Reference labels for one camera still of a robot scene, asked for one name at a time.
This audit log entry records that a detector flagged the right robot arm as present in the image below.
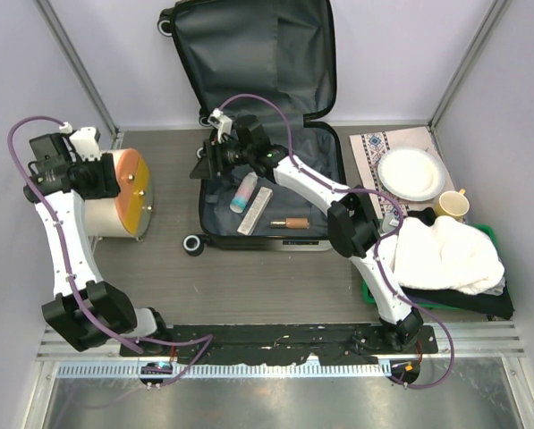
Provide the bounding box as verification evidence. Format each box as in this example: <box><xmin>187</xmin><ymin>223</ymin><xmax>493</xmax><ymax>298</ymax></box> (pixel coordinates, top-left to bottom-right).
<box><xmin>191</xmin><ymin>109</ymin><xmax>423</xmax><ymax>353</ymax></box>

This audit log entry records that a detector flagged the patterned placemat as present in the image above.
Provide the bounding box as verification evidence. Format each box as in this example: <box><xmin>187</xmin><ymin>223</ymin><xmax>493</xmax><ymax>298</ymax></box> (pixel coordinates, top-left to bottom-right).
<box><xmin>350</xmin><ymin>127</ymin><xmax>454</xmax><ymax>218</ymax></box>

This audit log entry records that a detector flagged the black white astronaut suitcase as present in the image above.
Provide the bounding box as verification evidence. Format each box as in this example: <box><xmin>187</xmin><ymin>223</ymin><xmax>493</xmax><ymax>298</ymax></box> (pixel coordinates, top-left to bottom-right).
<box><xmin>157</xmin><ymin>1</ymin><xmax>345</xmax><ymax>257</ymax></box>

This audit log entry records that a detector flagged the white cylindrical bin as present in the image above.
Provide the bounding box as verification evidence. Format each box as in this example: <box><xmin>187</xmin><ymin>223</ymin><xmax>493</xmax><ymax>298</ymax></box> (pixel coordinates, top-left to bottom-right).
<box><xmin>85</xmin><ymin>150</ymin><xmax>154</xmax><ymax>240</ymax></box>

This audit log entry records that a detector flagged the brown cosmetic tube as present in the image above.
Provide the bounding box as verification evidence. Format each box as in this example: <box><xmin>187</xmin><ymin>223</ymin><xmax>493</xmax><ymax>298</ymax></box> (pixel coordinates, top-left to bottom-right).
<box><xmin>269</xmin><ymin>217</ymin><xmax>309</xmax><ymax>230</ymax></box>

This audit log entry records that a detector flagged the orange swing lid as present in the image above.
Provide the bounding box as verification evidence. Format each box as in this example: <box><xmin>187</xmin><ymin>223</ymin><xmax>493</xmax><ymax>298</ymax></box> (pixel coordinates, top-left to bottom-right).
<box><xmin>112</xmin><ymin>148</ymin><xmax>150</xmax><ymax>237</ymax></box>

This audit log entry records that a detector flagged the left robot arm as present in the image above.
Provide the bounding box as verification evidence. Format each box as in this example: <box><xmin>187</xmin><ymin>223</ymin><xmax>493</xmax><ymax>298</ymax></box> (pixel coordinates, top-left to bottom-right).
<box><xmin>24</xmin><ymin>127</ymin><xmax>171</xmax><ymax>357</ymax></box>

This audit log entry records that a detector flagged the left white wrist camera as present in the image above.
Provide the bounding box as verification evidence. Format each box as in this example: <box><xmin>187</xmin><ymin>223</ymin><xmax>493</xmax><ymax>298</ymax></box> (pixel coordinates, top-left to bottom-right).
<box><xmin>58</xmin><ymin>122</ymin><xmax>101</xmax><ymax>161</ymax></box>

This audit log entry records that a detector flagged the white blue pink bottle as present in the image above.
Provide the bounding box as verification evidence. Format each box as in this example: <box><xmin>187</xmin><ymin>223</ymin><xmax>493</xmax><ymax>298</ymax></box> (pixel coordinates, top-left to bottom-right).
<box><xmin>229</xmin><ymin>172</ymin><xmax>258</xmax><ymax>214</ymax></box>

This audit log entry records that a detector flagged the grey garment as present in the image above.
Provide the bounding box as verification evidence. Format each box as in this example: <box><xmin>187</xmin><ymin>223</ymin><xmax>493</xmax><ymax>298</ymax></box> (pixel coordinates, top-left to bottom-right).
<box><xmin>380</xmin><ymin>212</ymin><xmax>403</xmax><ymax>236</ymax></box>

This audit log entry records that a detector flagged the white toothpaste box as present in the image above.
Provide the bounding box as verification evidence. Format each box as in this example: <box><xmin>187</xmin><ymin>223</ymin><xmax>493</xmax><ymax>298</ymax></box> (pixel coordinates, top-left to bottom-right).
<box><xmin>237</xmin><ymin>187</ymin><xmax>274</xmax><ymax>236</ymax></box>

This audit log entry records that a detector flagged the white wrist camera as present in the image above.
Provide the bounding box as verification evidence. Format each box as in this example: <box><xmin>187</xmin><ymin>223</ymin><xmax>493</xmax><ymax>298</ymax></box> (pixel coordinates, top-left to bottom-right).
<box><xmin>208</xmin><ymin>108</ymin><xmax>233</xmax><ymax>142</ymax></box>
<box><xmin>58</xmin><ymin>122</ymin><xmax>101</xmax><ymax>161</ymax></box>

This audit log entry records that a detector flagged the black garment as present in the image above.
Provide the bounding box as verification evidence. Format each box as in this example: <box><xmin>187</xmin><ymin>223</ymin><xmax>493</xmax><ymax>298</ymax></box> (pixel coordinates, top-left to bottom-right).
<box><xmin>402</xmin><ymin>207</ymin><xmax>514</xmax><ymax>320</ymax></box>

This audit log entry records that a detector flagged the white towel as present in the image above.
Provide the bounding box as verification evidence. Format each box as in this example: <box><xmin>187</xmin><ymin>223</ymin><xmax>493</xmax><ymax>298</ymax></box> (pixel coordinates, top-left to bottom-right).
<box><xmin>378</xmin><ymin>216</ymin><xmax>505</xmax><ymax>296</ymax></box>

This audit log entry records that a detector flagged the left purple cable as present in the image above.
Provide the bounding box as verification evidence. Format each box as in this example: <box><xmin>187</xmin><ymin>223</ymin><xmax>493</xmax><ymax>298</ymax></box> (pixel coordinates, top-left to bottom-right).
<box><xmin>5</xmin><ymin>115</ymin><xmax>214</xmax><ymax>388</ymax></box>

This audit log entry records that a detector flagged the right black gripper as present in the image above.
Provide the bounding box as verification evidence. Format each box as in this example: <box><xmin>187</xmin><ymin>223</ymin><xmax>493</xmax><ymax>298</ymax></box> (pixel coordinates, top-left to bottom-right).
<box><xmin>189</xmin><ymin>137</ymin><xmax>252</xmax><ymax>182</ymax></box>

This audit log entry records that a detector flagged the yellow cup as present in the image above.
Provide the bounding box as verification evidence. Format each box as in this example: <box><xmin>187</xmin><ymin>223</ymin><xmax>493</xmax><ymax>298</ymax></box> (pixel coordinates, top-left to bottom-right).
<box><xmin>434</xmin><ymin>189</ymin><xmax>470</xmax><ymax>220</ymax></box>

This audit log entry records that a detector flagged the white paper plate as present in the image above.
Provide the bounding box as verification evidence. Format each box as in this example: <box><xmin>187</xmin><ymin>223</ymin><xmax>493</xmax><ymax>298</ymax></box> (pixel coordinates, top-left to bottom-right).
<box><xmin>377</xmin><ymin>147</ymin><xmax>445</xmax><ymax>202</ymax></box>

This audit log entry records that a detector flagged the green plastic tray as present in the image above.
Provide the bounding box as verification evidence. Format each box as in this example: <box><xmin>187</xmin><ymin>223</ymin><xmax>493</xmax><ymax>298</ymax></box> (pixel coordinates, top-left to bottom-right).
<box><xmin>358</xmin><ymin>223</ymin><xmax>500</xmax><ymax>311</ymax></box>

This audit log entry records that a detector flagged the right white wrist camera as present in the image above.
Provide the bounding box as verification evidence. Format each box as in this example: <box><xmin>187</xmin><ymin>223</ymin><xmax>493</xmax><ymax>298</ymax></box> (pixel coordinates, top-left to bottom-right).
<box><xmin>208</xmin><ymin>108</ymin><xmax>233</xmax><ymax>142</ymax></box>

